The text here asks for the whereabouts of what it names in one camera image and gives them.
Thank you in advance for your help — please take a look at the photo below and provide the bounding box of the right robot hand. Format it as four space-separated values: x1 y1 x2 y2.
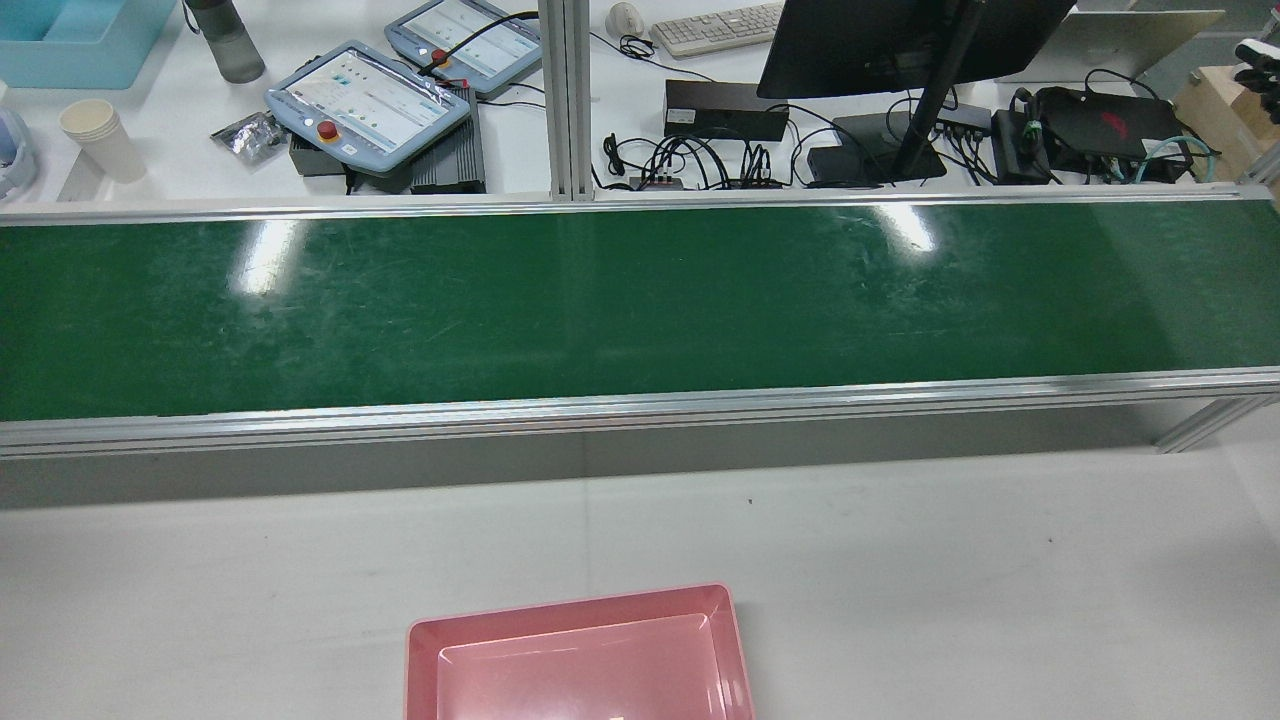
1234 38 1280 93

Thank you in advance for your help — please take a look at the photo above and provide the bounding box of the small black box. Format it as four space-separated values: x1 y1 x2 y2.
808 146 883 188

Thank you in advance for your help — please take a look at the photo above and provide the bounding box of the black docking box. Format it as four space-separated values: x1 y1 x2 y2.
664 79 791 143

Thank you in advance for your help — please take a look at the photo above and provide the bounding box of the pink plastic box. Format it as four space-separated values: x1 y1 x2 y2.
404 583 757 720

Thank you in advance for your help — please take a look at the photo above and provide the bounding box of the silver laptop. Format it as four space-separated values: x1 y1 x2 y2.
1000 8 1227 83

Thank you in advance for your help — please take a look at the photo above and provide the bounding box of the black mini computer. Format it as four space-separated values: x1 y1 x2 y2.
1035 86 1193 183

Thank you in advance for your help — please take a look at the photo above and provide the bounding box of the black power adapter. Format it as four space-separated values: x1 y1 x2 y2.
990 108 1053 186

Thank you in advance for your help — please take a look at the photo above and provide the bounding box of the black usb hub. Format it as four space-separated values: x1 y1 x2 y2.
938 100 993 137

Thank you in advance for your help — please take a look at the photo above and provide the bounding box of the black monitor with stand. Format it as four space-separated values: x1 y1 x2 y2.
756 0 1079 186

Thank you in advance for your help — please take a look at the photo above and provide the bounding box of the white keyboard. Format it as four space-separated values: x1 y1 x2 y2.
650 2 787 59

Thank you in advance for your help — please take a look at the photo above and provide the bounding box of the green conveyor belt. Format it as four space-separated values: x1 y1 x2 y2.
0 183 1280 461

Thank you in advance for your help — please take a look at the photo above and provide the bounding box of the teach pendant with red button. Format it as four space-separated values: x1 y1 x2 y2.
264 40 473 179

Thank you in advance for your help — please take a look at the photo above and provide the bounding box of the crumpled silver foil packet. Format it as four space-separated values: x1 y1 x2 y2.
210 110 289 161

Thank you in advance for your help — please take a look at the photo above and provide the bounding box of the dark grey water bottle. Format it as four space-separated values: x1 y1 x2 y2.
182 0 267 85

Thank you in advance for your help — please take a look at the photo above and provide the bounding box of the stack of paper cups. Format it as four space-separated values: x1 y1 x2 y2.
58 98 149 185

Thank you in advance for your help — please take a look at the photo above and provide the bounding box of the light blue plastic bin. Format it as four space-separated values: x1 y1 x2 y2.
0 0 179 91

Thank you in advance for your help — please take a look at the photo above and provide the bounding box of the blue white round device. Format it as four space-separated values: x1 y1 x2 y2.
0 108 39 199

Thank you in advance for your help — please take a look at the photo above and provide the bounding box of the teal cable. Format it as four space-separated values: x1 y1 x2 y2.
1135 135 1221 184

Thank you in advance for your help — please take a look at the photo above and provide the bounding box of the black mouse cable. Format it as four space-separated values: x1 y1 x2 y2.
590 32 713 81

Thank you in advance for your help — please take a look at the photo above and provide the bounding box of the aluminium profile post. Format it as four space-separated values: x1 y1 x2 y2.
537 0 595 203

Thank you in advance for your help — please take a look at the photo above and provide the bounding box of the teach pendant with black cable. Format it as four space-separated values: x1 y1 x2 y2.
385 0 546 99

